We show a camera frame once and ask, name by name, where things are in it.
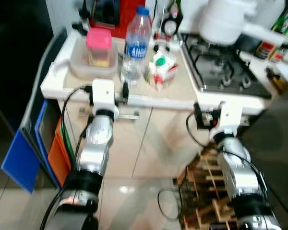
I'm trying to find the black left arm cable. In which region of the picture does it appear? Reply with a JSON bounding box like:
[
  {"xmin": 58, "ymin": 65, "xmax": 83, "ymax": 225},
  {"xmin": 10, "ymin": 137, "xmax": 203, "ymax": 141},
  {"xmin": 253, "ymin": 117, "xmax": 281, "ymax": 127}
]
[{"xmin": 41, "ymin": 85, "xmax": 93, "ymax": 230}]

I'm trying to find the blue board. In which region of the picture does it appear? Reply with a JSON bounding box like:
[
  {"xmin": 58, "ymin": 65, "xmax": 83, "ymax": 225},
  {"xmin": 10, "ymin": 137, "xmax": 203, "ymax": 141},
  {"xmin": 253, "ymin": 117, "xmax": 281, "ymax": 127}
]
[{"xmin": 1, "ymin": 98, "xmax": 48, "ymax": 194}]

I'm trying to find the orange board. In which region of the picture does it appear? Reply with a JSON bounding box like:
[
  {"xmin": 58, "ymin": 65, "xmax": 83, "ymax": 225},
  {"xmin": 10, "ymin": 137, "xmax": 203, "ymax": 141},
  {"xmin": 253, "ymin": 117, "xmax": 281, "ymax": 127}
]
[{"xmin": 47, "ymin": 120, "xmax": 72, "ymax": 187}]

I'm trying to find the wooden bottle rack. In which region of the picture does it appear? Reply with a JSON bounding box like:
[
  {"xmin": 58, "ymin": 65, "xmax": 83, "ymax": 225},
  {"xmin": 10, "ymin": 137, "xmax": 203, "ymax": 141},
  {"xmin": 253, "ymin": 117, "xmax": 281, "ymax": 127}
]
[{"xmin": 173, "ymin": 144, "xmax": 240, "ymax": 230}]

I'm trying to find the blue cap water bottle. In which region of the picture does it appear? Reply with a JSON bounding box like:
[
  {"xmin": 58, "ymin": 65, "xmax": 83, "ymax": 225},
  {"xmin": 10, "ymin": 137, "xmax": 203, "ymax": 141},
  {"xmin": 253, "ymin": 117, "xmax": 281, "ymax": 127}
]
[{"xmin": 121, "ymin": 6, "xmax": 153, "ymax": 86}]

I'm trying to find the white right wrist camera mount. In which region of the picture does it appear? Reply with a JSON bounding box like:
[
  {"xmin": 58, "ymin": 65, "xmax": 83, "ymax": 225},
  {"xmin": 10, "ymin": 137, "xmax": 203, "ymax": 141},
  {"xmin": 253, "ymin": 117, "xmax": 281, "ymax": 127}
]
[{"xmin": 220, "ymin": 101, "xmax": 244, "ymax": 139}]

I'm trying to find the clear plastic food container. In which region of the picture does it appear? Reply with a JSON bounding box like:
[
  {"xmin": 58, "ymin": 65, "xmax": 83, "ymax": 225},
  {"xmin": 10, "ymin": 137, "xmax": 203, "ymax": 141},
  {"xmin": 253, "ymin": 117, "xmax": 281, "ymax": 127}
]
[{"xmin": 70, "ymin": 37, "xmax": 120, "ymax": 81}]

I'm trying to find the black gas stove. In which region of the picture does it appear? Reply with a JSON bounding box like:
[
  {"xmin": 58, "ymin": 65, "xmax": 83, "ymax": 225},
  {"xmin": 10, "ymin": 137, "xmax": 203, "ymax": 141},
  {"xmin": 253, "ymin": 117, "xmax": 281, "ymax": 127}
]
[{"xmin": 181, "ymin": 33, "xmax": 273, "ymax": 100}]

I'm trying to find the white pot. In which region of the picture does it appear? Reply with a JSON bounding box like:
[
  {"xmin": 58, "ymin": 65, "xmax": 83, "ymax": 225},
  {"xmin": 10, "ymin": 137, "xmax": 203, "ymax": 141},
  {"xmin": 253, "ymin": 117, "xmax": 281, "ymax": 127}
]
[{"xmin": 198, "ymin": 0, "xmax": 257, "ymax": 46}]

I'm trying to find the dark sauce bottle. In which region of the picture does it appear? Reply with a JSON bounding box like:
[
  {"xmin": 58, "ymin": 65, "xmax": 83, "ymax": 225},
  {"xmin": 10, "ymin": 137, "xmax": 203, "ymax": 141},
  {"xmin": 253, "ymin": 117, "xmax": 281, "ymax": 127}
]
[{"xmin": 256, "ymin": 41, "xmax": 274, "ymax": 59}]

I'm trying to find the dark grey fridge door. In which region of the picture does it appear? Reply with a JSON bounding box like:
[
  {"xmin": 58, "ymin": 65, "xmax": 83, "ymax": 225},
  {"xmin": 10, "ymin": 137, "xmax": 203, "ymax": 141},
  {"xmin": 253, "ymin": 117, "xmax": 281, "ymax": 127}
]
[{"xmin": 240, "ymin": 84, "xmax": 288, "ymax": 230}]

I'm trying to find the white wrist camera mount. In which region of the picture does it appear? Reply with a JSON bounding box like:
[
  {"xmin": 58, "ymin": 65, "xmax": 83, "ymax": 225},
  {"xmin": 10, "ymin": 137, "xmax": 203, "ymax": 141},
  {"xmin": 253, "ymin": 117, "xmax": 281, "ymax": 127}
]
[
  {"xmin": 220, "ymin": 101, "xmax": 244, "ymax": 139},
  {"xmin": 91, "ymin": 79, "xmax": 120, "ymax": 113}
]

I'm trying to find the pink lid clear jar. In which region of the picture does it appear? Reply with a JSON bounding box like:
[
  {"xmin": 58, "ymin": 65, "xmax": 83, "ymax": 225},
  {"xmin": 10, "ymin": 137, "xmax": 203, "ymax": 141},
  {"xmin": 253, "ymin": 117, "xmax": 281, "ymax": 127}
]
[{"xmin": 85, "ymin": 27, "xmax": 113, "ymax": 68}]

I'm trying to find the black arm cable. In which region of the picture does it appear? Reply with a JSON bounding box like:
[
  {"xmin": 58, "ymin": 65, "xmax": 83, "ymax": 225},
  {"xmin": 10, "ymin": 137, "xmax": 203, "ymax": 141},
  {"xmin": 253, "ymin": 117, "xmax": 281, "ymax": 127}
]
[
  {"xmin": 185, "ymin": 113, "xmax": 288, "ymax": 228},
  {"xmin": 41, "ymin": 85, "xmax": 93, "ymax": 230}
]

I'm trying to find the black floor cable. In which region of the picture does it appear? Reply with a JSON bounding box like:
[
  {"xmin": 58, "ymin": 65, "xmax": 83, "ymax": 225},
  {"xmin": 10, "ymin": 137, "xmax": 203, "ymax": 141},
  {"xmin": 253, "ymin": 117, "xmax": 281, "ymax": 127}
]
[{"xmin": 157, "ymin": 187, "xmax": 183, "ymax": 222}]

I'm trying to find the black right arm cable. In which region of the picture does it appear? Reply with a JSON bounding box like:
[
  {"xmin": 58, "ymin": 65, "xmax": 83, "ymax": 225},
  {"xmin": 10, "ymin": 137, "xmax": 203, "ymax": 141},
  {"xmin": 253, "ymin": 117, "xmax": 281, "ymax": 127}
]
[{"xmin": 185, "ymin": 113, "xmax": 288, "ymax": 228}]

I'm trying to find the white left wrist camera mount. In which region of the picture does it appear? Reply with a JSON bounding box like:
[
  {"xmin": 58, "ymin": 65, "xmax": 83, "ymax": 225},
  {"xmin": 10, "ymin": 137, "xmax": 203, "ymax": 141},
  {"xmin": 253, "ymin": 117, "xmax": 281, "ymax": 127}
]
[{"xmin": 91, "ymin": 79, "xmax": 120, "ymax": 113}]

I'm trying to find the black tall appliance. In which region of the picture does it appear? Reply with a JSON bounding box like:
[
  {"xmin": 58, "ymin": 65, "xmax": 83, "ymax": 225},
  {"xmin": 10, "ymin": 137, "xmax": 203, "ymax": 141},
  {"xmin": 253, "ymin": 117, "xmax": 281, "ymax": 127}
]
[{"xmin": 0, "ymin": 0, "xmax": 56, "ymax": 135}]

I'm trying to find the red kitchen appliance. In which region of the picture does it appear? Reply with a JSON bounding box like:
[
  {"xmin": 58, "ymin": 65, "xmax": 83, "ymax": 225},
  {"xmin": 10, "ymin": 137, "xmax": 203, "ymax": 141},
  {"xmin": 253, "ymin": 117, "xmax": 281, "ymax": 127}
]
[{"xmin": 89, "ymin": 0, "xmax": 147, "ymax": 39}]

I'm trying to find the white green milk carton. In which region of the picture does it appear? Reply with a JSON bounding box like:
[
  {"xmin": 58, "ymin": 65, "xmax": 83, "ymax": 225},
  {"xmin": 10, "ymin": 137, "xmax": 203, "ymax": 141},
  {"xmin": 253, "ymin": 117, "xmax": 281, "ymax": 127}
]
[{"xmin": 145, "ymin": 50, "xmax": 179, "ymax": 91}]

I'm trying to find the green bottle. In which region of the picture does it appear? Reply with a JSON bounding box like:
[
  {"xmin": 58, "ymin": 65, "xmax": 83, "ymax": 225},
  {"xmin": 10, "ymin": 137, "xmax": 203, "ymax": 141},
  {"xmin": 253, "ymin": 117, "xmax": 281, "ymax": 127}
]
[{"xmin": 274, "ymin": 10, "xmax": 288, "ymax": 36}]

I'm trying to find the black round kitchen timer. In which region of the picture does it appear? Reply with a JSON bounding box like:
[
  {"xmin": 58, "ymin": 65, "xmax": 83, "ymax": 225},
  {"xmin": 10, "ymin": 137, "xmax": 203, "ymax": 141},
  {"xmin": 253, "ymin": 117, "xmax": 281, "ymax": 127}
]
[{"xmin": 162, "ymin": 14, "xmax": 183, "ymax": 39}]

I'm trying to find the beige cabinet white counter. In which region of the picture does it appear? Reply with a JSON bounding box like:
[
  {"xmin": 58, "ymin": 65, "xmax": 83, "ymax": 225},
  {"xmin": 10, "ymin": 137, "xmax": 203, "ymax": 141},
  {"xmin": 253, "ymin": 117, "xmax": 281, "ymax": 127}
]
[{"xmin": 41, "ymin": 29, "xmax": 288, "ymax": 180}]

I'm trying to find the metal drawer handle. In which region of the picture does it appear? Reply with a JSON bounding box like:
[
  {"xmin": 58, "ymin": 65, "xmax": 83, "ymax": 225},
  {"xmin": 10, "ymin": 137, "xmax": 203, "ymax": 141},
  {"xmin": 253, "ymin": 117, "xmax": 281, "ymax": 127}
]
[{"xmin": 78, "ymin": 108, "xmax": 140, "ymax": 120}]

